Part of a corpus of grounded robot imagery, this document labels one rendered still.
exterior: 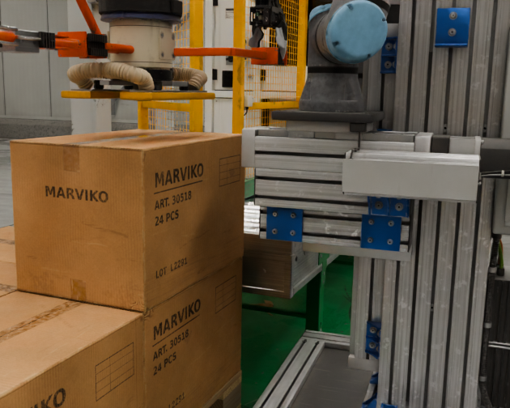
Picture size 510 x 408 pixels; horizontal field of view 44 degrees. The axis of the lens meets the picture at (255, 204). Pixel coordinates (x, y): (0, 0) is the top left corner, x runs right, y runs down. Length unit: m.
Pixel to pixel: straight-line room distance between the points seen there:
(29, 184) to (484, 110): 1.13
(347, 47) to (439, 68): 0.35
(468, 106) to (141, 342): 0.97
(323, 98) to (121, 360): 0.76
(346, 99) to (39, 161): 0.78
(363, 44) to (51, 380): 0.90
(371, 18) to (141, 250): 0.74
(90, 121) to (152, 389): 1.86
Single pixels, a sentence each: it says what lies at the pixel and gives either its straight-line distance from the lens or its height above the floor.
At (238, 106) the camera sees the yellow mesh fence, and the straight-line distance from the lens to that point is 3.45.
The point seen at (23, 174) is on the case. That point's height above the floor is 0.86.
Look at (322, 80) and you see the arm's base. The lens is 1.44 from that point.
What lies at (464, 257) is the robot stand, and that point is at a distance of 1.64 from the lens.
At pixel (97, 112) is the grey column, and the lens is 3.27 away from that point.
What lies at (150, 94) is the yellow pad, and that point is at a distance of 1.62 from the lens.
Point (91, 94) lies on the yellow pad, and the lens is 1.73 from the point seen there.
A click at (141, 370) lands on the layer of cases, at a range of 1.63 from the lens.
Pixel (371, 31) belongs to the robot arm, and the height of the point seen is 1.20.
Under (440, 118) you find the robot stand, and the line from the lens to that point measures 1.59.
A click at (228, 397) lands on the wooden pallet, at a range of 2.17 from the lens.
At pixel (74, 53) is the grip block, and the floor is 1.16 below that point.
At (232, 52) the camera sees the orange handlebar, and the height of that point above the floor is 1.18.
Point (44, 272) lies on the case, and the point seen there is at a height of 0.61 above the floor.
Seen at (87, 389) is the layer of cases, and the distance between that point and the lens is 1.46.
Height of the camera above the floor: 1.08
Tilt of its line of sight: 10 degrees down
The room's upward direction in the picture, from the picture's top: 1 degrees clockwise
